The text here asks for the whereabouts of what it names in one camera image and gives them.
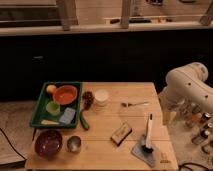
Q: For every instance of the wooden board eraser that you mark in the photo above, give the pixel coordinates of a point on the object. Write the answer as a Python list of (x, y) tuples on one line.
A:
[(121, 133)]

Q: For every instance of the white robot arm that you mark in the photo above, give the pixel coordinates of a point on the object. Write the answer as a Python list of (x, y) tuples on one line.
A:
[(186, 83)]

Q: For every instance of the small green cup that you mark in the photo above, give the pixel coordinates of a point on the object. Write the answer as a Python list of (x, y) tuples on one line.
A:
[(53, 108)]

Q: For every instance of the small metal cup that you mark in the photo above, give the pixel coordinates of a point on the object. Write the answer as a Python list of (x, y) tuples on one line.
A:
[(74, 144)]

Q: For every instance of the brown pine cone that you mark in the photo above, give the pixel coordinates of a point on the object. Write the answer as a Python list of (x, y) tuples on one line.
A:
[(88, 99)]

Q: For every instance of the green cucumber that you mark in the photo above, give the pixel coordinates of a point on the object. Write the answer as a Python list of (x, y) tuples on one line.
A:
[(83, 121)]

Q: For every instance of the orange bowl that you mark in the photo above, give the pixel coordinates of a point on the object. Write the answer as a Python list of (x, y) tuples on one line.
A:
[(65, 94)]

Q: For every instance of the blue sponge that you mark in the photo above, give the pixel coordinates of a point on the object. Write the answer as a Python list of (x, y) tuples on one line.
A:
[(67, 116)]

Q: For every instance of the green plastic tray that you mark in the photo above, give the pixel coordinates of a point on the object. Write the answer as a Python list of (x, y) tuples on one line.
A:
[(40, 112)]

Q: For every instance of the yellow round fruit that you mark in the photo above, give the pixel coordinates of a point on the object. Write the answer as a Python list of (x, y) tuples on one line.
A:
[(50, 89)]

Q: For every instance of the banana slice in tray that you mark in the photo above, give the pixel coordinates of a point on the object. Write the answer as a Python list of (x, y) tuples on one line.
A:
[(48, 122)]

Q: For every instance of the dark red bowl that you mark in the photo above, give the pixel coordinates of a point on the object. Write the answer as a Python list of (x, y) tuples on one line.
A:
[(48, 143)]

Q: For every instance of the grey cloth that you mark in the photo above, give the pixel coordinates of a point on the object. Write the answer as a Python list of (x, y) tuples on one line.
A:
[(143, 153)]

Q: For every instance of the spice bottles on floor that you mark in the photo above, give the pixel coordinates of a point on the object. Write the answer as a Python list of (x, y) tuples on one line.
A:
[(196, 120)]

